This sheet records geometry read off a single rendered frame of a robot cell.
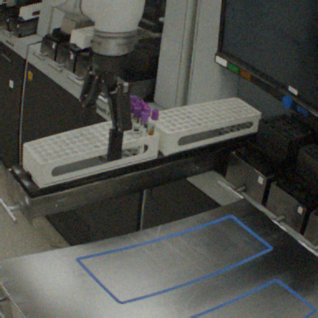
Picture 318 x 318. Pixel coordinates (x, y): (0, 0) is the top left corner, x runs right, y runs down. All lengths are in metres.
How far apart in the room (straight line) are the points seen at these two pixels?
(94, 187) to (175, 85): 0.53
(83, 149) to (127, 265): 0.33
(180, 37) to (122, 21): 0.52
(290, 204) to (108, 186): 0.40
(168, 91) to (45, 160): 0.62
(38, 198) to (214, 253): 0.37
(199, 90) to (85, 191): 0.50
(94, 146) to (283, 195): 0.42
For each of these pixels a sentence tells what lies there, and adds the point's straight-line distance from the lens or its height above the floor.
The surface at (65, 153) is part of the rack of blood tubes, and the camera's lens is 1.35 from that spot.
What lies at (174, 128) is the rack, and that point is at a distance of 1.49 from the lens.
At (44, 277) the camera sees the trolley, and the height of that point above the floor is 0.82.
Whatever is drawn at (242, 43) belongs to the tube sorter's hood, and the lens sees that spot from 1.56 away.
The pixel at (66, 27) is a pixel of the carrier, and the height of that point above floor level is 0.84.
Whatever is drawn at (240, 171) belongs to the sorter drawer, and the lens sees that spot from 1.54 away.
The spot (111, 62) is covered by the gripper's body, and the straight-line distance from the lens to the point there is 1.31.
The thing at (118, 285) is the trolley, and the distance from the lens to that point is 1.08.
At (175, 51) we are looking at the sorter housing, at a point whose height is 0.93.
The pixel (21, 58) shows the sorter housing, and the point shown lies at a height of 0.66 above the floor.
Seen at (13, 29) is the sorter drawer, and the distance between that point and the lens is 2.63.
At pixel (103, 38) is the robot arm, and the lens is 1.29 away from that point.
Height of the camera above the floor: 1.51
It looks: 28 degrees down
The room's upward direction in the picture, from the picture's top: 7 degrees clockwise
